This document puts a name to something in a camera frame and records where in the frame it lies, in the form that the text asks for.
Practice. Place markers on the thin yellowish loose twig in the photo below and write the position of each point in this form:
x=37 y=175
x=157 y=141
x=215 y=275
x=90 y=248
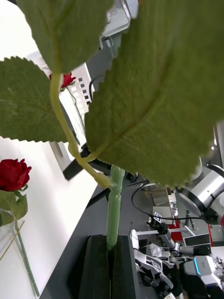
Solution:
x=11 y=241

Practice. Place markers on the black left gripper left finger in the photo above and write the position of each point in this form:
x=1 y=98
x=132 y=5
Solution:
x=96 y=268

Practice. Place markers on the red rose with large leaves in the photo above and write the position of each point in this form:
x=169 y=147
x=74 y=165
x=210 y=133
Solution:
x=151 y=93

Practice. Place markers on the silver-grey and black right arm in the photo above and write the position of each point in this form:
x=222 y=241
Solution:
x=205 y=189

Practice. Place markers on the shallow white slotted box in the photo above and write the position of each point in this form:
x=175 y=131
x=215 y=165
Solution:
x=70 y=109

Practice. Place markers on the red rose with green stem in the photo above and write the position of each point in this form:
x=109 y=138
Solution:
x=67 y=80
x=12 y=174

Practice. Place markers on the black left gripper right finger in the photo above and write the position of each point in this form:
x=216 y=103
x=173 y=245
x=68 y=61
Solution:
x=124 y=268

